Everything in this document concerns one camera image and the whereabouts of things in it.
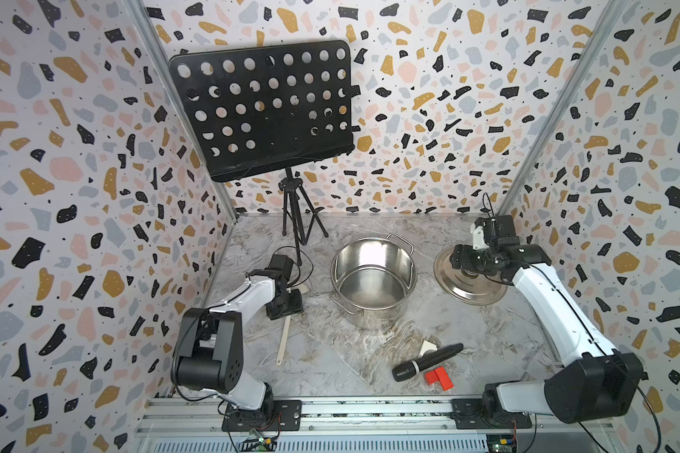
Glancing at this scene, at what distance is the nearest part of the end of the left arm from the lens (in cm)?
68

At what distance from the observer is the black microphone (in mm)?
797

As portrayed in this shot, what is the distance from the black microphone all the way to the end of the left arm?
34 cm
